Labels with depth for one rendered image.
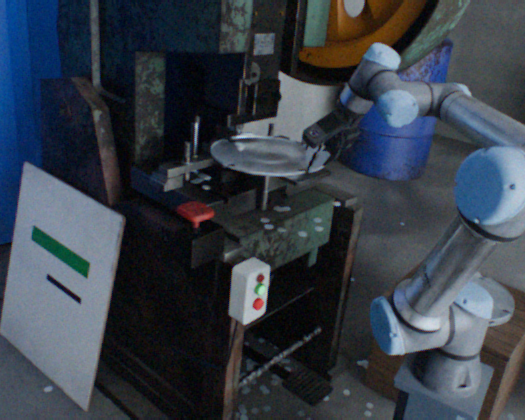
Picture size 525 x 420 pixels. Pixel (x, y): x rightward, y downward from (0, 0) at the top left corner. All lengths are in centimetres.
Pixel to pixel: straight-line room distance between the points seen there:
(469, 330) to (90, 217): 105
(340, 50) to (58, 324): 117
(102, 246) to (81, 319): 24
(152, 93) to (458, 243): 94
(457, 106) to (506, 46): 346
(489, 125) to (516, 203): 29
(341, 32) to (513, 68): 299
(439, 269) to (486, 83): 375
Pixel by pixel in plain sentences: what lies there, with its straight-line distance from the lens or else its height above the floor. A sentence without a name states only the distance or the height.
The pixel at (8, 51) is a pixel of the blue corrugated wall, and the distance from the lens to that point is 244.
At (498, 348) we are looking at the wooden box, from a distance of 171.
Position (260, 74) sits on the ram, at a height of 99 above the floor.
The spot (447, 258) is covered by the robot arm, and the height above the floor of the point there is 84.
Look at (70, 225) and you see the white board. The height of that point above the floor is 48.
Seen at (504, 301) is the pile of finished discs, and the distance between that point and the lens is 189.
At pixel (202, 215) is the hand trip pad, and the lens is 120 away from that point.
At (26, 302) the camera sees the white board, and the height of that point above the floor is 17.
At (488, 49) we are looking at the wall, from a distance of 470.
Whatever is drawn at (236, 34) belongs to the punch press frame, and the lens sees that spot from 132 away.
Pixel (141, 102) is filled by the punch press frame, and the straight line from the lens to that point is 157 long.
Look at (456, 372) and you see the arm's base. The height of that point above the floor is 51.
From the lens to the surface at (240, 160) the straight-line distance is 145.
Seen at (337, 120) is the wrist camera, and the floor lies 94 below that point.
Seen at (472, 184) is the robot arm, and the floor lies 100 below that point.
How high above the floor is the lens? 129
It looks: 23 degrees down
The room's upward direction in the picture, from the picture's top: 8 degrees clockwise
